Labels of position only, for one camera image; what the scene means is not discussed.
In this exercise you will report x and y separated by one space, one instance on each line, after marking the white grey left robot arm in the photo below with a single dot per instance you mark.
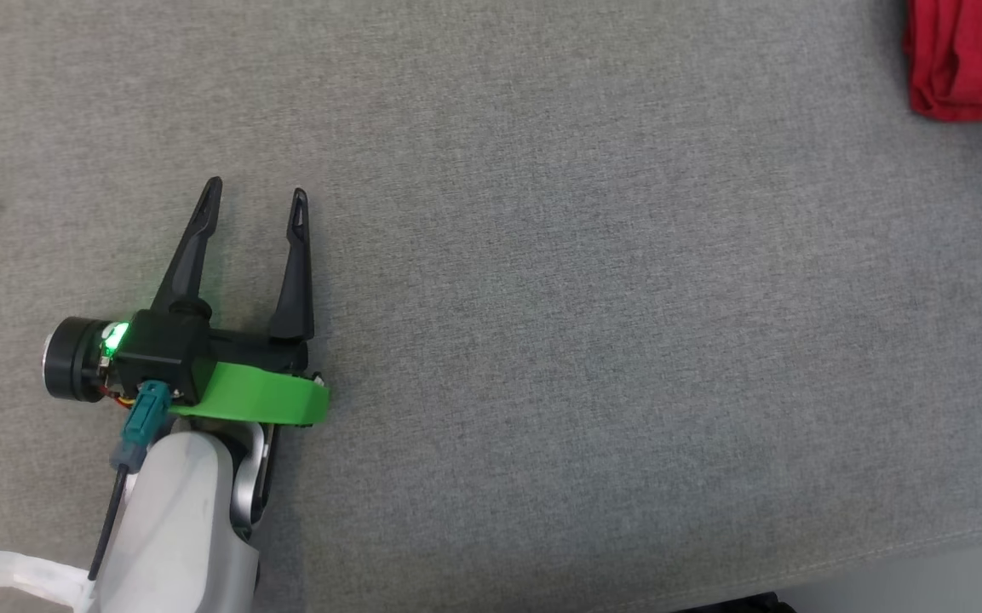
175 511

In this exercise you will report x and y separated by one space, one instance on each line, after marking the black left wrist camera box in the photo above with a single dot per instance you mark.
163 349

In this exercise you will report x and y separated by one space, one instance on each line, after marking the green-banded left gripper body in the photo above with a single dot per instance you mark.
252 396

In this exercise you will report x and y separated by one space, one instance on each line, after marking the red basketball shorts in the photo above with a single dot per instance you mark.
976 60

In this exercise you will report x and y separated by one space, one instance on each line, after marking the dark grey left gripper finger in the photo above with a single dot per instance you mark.
192 255
296 289

